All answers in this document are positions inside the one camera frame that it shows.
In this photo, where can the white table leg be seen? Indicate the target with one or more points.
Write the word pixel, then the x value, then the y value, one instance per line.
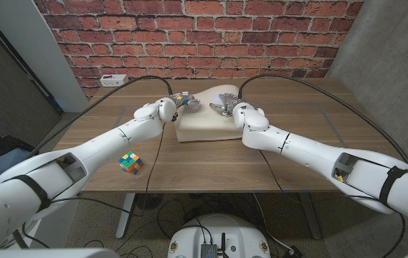
pixel 311 218
pixel 125 215

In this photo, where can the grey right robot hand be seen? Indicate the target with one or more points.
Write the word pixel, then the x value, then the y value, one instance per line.
pixel 227 102

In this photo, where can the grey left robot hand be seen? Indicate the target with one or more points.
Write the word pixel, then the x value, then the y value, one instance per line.
pixel 185 100

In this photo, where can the printed brick backdrop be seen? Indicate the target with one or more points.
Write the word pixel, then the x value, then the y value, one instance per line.
pixel 196 36

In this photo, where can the multicoloured puzzle cube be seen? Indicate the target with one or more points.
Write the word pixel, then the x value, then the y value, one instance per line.
pixel 131 163

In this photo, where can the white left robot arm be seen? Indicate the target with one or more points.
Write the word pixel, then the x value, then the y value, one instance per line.
pixel 64 172

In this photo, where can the white power strip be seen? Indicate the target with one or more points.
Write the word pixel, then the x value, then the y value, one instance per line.
pixel 114 81

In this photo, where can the round black floor fan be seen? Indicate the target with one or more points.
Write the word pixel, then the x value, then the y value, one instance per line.
pixel 148 200

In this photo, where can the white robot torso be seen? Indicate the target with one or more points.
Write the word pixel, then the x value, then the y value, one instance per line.
pixel 225 229

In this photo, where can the grey box on torso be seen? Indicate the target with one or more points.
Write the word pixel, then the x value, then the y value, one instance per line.
pixel 209 251

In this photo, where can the cream memory foam sheet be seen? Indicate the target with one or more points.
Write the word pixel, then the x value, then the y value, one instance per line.
pixel 203 122

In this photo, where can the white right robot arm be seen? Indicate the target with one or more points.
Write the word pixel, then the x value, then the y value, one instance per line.
pixel 332 157

